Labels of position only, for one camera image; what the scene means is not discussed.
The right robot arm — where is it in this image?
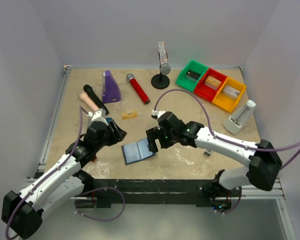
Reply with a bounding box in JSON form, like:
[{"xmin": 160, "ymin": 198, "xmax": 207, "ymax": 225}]
[{"xmin": 146, "ymin": 110, "xmax": 282, "ymax": 192}]

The pink microphone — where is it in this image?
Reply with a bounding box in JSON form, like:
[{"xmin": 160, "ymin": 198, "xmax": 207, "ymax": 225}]
[{"xmin": 78, "ymin": 91, "xmax": 100, "ymax": 112}]

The red microphone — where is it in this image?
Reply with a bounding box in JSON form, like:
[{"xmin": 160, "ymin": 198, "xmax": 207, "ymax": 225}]
[{"xmin": 126, "ymin": 73, "xmax": 150, "ymax": 105}]

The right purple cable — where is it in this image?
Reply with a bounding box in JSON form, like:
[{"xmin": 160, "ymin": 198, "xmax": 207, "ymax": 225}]
[{"xmin": 151, "ymin": 88, "xmax": 300, "ymax": 215}]

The blue leather card holder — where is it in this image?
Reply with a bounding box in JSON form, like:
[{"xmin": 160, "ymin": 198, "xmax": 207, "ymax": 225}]
[{"xmin": 121, "ymin": 138, "xmax": 156, "ymax": 165}]

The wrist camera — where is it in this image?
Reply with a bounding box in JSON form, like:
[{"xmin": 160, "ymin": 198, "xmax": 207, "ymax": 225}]
[
  {"xmin": 87, "ymin": 108, "xmax": 109, "ymax": 126},
  {"xmin": 151, "ymin": 110, "xmax": 166, "ymax": 120}
]

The dark card in green bin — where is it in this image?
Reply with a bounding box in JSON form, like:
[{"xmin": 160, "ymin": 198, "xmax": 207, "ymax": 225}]
[{"xmin": 185, "ymin": 70, "xmax": 201, "ymax": 82}]

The black microphone stand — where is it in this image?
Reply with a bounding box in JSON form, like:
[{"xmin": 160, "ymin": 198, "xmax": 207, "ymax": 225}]
[{"xmin": 151, "ymin": 73, "xmax": 170, "ymax": 90}]

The white card in yellow bin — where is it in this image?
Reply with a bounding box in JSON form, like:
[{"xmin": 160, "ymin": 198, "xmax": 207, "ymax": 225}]
[{"xmin": 222, "ymin": 85, "xmax": 241, "ymax": 100}]

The aluminium frame rail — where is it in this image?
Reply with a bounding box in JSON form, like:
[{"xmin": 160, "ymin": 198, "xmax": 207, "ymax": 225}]
[
  {"xmin": 33, "ymin": 65, "xmax": 73, "ymax": 180},
  {"xmin": 21, "ymin": 177, "xmax": 286, "ymax": 201}
]

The green storage bin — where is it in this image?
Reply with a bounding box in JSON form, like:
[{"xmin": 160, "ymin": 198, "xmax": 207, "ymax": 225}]
[{"xmin": 176, "ymin": 59, "xmax": 209, "ymax": 92}]

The black microphone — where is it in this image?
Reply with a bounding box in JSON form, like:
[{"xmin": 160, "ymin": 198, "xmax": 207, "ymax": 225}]
[{"xmin": 83, "ymin": 84, "xmax": 109, "ymax": 115}]

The purple metronome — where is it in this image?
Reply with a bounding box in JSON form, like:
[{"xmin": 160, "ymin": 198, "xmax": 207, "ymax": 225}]
[{"xmin": 102, "ymin": 70, "xmax": 122, "ymax": 104}]

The red storage bin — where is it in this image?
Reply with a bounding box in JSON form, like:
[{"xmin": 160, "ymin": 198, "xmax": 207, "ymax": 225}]
[{"xmin": 194, "ymin": 68, "xmax": 227, "ymax": 102}]

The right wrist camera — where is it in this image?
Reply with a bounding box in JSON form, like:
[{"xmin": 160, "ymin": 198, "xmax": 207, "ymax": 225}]
[{"xmin": 151, "ymin": 110, "xmax": 166, "ymax": 120}]

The glitter microphone on stand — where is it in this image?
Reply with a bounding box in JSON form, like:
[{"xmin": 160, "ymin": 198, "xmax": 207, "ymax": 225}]
[{"xmin": 158, "ymin": 41, "xmax": 171, "ymax": 75}]

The tan card in red bin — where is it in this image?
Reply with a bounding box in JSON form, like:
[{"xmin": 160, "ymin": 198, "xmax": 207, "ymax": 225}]
[{"xmin": 204, "ymin": 76, "xmax": 222, "ymax": 90}]

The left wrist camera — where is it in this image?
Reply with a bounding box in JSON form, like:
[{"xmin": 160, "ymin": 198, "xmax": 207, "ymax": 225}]
[{"xmin": 87, "ymin": 108, "xmax": 109, "ymax": 126}]

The yellow storage bin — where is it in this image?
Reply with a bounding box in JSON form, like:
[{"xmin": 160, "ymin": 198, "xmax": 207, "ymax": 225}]
[{"xmin": 212, "ymin": 77, "xmax": 247, "ymax": 113}]

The white grey metronome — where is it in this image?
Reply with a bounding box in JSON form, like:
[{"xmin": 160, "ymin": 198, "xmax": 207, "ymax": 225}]
[{"xmin": 222, "ymin": 100, "xmax": 256, "ymax": 135}]

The gold VIP card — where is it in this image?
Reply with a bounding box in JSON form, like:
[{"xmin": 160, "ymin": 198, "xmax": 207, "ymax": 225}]
[{"xmin": 121, "ymin": 109, "xmax": 138, "ymax": 120}]

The aluminium left frame rail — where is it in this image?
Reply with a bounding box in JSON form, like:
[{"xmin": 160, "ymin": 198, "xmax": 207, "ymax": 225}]
[{"xmin": 33, "ymin": 65, "xmax": 73, "ymax": 180}]

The aluminium front frame rail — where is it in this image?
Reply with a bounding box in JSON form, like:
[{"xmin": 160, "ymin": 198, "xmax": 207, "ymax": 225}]
[{"xmin": 21, "ymin": 177, "xmax": 286, "ymax": 201}]

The blue grey brick block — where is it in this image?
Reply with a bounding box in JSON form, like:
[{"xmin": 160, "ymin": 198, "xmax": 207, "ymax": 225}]
[{"xmin": 106, "ymin": 117, "xmax": 113, "ymax": 123}]

